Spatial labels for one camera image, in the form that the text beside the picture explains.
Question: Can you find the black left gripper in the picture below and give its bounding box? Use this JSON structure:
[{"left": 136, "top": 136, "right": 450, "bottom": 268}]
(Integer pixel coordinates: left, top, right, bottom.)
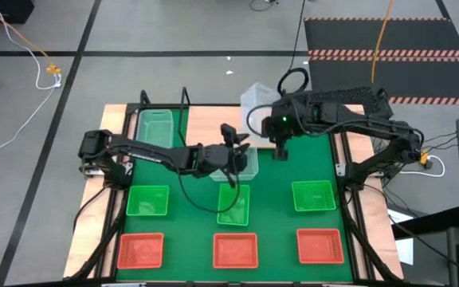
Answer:
[{"left": 195, "top": 132, "right": 252, "bottom": 179}]

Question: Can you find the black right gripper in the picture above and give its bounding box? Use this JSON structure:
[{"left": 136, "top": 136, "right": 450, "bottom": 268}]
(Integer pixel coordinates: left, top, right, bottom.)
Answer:
[{"left": 261, "top": 95, "right": 308, "bottom": 161}]

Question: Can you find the clear plastic basket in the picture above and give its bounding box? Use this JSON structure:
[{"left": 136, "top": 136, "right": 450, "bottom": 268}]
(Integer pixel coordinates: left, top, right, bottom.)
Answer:
[
  {"left": 240, "top": 82, "right": 283, "bottom": 149},
  {"left": 135, "top": 108, "right": 175, "bottom": 149},
  {"left": 209, "top": 146, "right": 260, "bottom": 183}
]

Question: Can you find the green mesh plastic basket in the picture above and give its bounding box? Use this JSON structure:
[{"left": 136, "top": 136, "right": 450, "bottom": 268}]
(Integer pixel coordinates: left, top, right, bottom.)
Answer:
[
  {"left": 125, "top": 184, "right": 171, "bottom": 217},
  {"left": 291, "top": 179, "right": 337, "bottom": 212},
  {"left": 216, "top": 183, "right": 251, "bottom": 227}
]

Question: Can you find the red mesh plastic basket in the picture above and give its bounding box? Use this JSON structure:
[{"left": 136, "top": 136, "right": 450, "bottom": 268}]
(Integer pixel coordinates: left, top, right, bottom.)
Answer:
[
  {"left": 116, "top": 232, "right": 165, "bottom": 270},
  {"left": 296, "top": 227, "right": 345, "bottom": 265},
  {"left": 212, "top": 232, "right": 259, "bottom": 269}
]

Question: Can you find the black-framed wooden shelf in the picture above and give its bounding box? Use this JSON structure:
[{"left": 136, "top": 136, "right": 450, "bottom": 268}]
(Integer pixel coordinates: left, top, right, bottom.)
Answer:
[{"left": 177, "top": 86, "right": 284, "bottom": 150}]

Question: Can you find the green table mat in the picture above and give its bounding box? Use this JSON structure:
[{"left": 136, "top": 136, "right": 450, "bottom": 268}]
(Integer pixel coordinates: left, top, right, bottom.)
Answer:
[{"left": 116, "top": 107, "right": 354, "bottom": 282}]

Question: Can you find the black perforated computer case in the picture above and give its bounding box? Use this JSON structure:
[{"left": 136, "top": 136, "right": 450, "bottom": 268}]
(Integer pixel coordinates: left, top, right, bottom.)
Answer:
[{"left": 292, "top": 86, "right": 394, "bottom": 115}]

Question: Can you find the black hazard-striped floor mat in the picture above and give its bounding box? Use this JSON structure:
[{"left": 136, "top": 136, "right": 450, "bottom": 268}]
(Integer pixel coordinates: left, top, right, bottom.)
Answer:
[{"left": 304, "top": 17, "right": 459, "bottom": 106}]

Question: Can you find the white paper sheet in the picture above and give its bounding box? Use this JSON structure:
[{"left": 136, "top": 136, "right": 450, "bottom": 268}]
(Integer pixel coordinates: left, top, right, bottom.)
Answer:
[{"left": 387, "top": 209, "right": 414, "bottom": 266}]

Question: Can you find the black board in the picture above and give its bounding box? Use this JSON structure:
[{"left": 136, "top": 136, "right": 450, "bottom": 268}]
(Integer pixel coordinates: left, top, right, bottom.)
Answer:
[{"left": 391, "top": 205, "right": 459, "bottom": 240}]

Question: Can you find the black equipment case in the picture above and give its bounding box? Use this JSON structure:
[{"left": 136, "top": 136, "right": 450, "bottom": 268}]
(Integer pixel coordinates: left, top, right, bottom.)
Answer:
[{"left": 0, "top": 0, "right": 35, "bottom": 24}]

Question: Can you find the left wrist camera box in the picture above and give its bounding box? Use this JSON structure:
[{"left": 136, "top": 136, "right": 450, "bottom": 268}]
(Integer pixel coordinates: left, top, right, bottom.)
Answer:
[{"left": 220, "top": 123, "right": 239, "bottom": 147}]

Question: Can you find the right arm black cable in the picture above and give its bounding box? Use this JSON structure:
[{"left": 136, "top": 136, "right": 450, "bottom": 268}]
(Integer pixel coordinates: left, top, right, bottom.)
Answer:
[{"left": 246, "top": 104, "right": 278, "bottom": 139}]

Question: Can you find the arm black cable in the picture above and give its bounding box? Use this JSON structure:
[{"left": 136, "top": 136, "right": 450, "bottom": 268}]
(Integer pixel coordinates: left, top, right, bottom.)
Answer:
[
  {"left": 246, "top": 104, "right": 278, "bottom": 139},
  {"left": 175, "top": 167, "right": 241, "bottom": 214}
]

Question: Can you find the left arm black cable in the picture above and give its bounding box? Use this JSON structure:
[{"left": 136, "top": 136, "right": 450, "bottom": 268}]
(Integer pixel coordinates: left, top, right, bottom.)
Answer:
[{"left": 175, "top": 167, "right": 241, "bottom": 214}]

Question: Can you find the black aluminium table frame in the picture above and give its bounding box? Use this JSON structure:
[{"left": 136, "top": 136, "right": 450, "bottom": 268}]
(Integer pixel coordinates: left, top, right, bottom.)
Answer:
[{"left": 64, "top": 90, "right": 406, "bottom": 287}]

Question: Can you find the black hanging cable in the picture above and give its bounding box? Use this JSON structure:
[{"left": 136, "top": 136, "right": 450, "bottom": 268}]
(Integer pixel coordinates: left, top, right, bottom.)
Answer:
[{"left": 277, "top": 0, "right": 311, "bottom": 96}]

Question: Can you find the short white cable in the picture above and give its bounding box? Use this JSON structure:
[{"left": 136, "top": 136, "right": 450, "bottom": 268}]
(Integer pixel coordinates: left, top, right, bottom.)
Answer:
[{"left": 398, "top": 154, "right": 446, "bottom": 179}]

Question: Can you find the yellow hanging cable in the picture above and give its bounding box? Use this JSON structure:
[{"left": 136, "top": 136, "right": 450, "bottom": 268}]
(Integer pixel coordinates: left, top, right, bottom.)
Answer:
[{"left": 371, "top": 0, "right": 394, "bottom": 84}]

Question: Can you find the black table cable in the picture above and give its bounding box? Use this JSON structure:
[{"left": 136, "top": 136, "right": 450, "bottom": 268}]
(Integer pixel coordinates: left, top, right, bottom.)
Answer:
[{"left": 73, "top": 185, "right": 109, "bottom": 232}]

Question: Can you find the white floor cable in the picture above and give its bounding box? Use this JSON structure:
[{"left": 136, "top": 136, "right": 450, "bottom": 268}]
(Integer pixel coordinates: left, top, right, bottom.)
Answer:
[{"left": 0, "top": 0, "right": 63, "bottom": 163}]

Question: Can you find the orange floor cable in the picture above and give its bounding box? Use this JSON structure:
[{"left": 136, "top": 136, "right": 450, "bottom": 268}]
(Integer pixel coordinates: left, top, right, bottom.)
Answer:
[{"left": 0, "top": 0, "right": 55, "bottom": 69}]

